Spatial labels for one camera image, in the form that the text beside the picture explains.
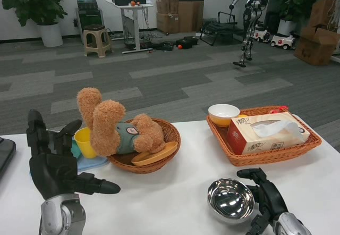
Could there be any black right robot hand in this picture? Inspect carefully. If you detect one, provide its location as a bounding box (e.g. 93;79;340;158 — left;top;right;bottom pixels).
236;167;289;235

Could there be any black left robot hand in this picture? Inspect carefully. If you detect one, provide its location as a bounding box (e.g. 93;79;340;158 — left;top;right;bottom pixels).
25;109;122;200

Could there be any shiny metal bowl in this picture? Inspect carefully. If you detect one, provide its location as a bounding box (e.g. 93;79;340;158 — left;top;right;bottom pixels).
207;178;255;218

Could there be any white and orange bowl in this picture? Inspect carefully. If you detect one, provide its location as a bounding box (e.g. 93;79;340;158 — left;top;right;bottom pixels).
208;104;241;128

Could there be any teal plastic item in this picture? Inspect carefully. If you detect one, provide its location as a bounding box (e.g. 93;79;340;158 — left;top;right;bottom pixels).
71;136;82;158

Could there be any light blue mat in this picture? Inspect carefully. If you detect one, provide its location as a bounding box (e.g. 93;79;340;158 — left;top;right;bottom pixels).
28;154;109;177

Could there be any yellow plastic cup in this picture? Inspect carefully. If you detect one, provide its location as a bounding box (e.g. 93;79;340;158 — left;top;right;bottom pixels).
74;128;98;159

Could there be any rectangular wicker basket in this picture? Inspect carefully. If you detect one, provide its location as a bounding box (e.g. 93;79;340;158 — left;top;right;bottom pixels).
206;106;322;167

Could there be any dark grey hard case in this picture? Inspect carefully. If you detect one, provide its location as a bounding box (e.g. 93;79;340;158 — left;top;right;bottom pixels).
0;137;16;180

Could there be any orange tissue box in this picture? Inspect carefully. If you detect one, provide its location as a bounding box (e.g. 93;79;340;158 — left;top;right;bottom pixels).
226;112;311;156

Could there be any brown teddy bear plush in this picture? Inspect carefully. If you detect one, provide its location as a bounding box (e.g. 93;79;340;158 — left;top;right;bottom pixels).
76;87;166;157

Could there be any small red toy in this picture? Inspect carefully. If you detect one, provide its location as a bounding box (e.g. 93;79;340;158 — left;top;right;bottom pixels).
269;106;289;115

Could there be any round wicker basket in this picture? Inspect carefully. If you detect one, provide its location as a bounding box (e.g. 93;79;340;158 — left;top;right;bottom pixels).
107;117;182;172

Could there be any orange plastic plate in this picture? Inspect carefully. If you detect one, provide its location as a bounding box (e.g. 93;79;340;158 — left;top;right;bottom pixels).
131;141;178;166

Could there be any beige plastic stool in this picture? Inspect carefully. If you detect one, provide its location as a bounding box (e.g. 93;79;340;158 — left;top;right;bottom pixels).
82;27;113;58

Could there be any dark seat cushion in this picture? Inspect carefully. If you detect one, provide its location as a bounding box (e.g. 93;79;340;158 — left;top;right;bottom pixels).
84;24;107;31

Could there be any large brown cardboard box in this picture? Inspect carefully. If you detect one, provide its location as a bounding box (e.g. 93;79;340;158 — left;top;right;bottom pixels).
293;27;340;66

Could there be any white toy car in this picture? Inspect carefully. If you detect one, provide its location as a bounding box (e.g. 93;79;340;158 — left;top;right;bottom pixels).
253;24;271;43
270;31;297;51

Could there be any black equipment rack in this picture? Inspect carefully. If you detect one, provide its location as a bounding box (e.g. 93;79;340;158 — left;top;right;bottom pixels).
75;0;104;44

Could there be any white standing desk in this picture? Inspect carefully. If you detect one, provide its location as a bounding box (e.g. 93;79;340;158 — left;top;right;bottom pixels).
106;0;154;54

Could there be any black tool pile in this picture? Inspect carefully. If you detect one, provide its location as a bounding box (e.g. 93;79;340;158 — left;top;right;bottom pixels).
156;41;175;52

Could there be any black folding bed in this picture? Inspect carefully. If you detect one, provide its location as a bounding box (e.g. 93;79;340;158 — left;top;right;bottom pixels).
199;11;247;46

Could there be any black floor case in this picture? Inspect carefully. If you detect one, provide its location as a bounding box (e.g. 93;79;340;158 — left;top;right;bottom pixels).
175;36;199;49

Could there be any small closed cardboard box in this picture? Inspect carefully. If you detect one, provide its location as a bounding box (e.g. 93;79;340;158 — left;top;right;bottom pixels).
156;12;180;35

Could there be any silver black humanoid robot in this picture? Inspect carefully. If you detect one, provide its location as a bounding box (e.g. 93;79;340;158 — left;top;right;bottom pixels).
228;0;268;68

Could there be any tall brown cardboard box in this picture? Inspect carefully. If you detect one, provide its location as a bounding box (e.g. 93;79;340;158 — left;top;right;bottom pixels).
177;1;205;33

